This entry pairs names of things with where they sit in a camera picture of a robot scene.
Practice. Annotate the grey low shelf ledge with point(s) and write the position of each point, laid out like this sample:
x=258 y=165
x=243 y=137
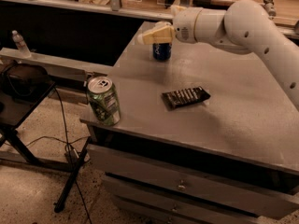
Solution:
x=58 y=66

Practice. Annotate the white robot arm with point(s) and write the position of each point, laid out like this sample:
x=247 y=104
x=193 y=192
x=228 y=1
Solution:
x=243 y=28

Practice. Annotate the black device on side table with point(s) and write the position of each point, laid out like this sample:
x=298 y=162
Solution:
x=21 y=80

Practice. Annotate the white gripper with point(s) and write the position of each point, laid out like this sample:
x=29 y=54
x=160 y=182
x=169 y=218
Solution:
x=184 y=27

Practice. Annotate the grey drawer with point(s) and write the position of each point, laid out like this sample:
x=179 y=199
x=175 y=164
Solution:
x=241 y=196
x=172 y=204
x=153 y=213

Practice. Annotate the black side table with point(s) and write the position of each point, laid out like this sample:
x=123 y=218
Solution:
x=14 y=112

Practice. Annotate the grey top drawer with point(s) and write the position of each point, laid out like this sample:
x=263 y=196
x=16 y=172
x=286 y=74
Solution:
x=241 y=196

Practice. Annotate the grey bottom drawer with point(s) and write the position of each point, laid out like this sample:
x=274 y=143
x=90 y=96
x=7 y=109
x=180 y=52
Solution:
x=153 y=213

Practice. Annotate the clear plastic water bottle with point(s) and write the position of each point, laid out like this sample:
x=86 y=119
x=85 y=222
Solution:
x=21 y=44

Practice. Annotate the green soda can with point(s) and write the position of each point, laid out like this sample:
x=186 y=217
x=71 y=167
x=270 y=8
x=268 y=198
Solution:
x=104 y=100

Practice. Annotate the grey middle drawer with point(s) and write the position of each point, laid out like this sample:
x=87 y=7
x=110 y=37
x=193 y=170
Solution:
x=172 y=204

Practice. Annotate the blue pepsi can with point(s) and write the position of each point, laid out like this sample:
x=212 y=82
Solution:
x=162 y=52

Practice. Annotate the dark chocolate bar wrapper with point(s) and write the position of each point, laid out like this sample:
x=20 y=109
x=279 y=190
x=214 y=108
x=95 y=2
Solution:
x=184 y=97

